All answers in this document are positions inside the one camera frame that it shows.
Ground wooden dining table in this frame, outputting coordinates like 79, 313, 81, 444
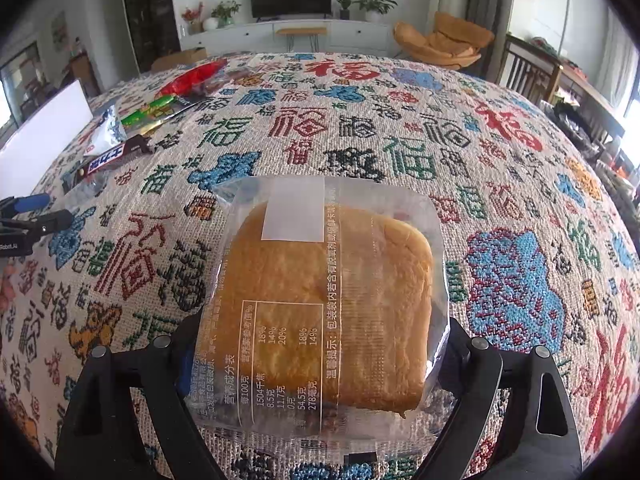
550, 60, 626, 146

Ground wooden stool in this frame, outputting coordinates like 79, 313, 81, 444
276, 27, 328, 53

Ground clear-wrapped bread packet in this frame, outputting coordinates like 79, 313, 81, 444
192, 175, 451, 443

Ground framed wall picture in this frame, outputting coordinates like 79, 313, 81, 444
50, 12, 69, 51

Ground white television cabinet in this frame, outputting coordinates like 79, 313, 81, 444
180, 19, 401, 58

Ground dark wooden chair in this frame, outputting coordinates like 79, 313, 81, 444
495, 34, 563, 106

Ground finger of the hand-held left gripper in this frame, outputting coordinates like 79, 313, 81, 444
0, 210, 75, 239
0, 193, 53, 217

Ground red flowers in vase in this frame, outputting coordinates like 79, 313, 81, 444
181, 4, 204, 35

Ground white storage box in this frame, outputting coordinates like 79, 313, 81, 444
0, 79, 93, 198

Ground red snack packet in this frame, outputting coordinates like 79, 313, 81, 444
155, 59, 228, 98

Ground silver snack packet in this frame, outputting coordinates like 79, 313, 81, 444
82, 105, 128, 158

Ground cardboard box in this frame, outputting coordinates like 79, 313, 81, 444
150, 47, 208, 73

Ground large leafy potted plant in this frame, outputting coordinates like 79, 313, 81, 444
354, 0, 398, 23

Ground dark clear snack packet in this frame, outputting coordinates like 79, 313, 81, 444
200, 71, 252, 96

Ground grey curtain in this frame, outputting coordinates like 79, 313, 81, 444
470, 0, 516, 81

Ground brown chocolate bar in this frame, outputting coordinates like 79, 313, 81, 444
62, 136, 153, 193

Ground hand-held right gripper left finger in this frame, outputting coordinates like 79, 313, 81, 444
54, 316, 226, 480

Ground orange lounge chair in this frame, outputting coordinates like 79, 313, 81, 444
393, 11, 496, 71

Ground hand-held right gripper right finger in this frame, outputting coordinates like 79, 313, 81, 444
417, 317, 583, 480

